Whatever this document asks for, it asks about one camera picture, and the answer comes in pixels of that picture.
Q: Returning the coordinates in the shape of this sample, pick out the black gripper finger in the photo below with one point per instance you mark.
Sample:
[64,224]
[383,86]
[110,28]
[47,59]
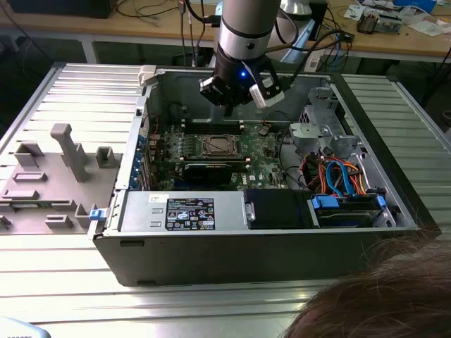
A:
[243,102]
[210,91]

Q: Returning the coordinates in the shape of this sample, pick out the metal CPU locking lever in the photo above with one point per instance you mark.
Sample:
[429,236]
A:
[222,135]

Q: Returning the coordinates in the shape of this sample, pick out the silver square CPU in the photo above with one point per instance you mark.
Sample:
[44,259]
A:
[222,145]

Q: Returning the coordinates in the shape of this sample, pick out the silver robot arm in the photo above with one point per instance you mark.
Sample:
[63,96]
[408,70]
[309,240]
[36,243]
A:
[246,31]

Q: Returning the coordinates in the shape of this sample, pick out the CPU socket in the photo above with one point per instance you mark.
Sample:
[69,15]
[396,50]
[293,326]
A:
[205,156]

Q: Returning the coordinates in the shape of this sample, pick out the CPU cooler heat sink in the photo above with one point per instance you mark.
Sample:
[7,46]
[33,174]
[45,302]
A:
[368,23]

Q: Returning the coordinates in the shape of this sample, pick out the beige plastic case latch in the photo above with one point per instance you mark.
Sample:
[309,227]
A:
[146,74]

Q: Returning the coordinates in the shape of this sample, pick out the green motherboard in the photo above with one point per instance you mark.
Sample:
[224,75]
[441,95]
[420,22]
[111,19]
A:
[264,169]

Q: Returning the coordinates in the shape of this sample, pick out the silver metal disk bay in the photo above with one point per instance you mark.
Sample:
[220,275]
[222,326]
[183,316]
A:
[306,137]

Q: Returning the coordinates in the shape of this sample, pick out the white power adapter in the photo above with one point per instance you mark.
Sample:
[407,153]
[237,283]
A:
[311,64]

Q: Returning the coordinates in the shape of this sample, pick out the black graphics card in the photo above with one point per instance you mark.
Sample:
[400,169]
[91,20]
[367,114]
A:
[208,173]

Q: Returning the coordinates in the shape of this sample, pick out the pale blue teach pendant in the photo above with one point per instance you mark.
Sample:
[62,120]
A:
[306,31]

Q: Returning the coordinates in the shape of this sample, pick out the black plastic drive shroud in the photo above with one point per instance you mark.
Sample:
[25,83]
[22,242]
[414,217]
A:
[278,209]

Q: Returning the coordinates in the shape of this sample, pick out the small black adapter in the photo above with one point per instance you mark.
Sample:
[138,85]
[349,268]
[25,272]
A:
[347,37]

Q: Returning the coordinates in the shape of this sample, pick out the silver power supply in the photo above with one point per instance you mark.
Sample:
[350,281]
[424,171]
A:
[141,211]

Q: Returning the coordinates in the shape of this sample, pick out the white paper sheet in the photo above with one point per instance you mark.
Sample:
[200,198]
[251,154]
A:
[354,12]

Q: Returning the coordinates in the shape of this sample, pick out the hard disk in blue carrier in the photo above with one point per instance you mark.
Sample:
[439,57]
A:
[345,218]

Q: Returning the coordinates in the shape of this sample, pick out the black PC case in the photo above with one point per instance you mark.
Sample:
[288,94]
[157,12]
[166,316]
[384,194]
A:
[246,257]

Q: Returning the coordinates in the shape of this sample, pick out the wooden desk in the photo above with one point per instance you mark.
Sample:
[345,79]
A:
[70,24]

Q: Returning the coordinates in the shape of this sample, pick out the silver metal computer part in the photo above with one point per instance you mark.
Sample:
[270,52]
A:
[391,24]

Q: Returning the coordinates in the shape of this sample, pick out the blue plastic case latch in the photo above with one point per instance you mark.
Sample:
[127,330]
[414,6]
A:
[97,214]

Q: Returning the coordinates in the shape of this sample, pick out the black computer case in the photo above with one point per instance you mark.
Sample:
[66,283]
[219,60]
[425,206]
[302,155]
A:
[60,8]

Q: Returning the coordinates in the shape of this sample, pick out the grey parts rack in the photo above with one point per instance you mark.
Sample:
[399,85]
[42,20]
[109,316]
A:
[53,190]

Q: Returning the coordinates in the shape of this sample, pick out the blue cardboard box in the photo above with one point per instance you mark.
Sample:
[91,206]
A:
[415,4]

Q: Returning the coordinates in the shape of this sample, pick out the clear plastic bag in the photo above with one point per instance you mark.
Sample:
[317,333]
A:
[428,28]

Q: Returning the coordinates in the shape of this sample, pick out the green RAM stick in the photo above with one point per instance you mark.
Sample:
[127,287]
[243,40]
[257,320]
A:
[24,205]

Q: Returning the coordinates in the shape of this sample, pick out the person head brown hair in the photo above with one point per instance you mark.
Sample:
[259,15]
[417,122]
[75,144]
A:
[387,303]

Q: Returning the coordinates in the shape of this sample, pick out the white plastic device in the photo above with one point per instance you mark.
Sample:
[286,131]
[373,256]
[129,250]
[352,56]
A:
[17,329]

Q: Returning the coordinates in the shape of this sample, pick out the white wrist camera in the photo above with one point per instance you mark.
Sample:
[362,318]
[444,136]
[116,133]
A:
[260,98]

